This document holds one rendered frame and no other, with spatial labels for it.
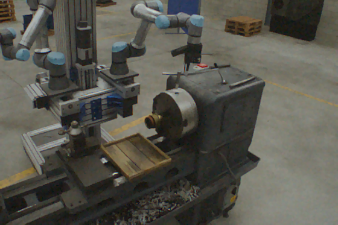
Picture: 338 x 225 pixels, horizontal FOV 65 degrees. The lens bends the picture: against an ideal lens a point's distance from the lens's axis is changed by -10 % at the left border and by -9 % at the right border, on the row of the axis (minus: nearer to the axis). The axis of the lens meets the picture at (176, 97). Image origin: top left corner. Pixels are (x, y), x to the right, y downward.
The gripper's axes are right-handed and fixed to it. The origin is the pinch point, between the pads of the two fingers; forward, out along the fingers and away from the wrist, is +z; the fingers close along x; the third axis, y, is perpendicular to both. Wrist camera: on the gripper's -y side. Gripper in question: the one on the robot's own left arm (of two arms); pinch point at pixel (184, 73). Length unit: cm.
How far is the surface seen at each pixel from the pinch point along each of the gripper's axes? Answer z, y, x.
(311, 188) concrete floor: 131, 160, 14
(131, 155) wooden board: 48, -29, -18
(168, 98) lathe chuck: 16.3, -8.0, -1.4
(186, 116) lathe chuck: 21.3, 2.2, -12.9
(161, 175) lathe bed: 58, -11, -25
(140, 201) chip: 81, -23, -28
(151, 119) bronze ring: 25.6, -18.2, -10.6
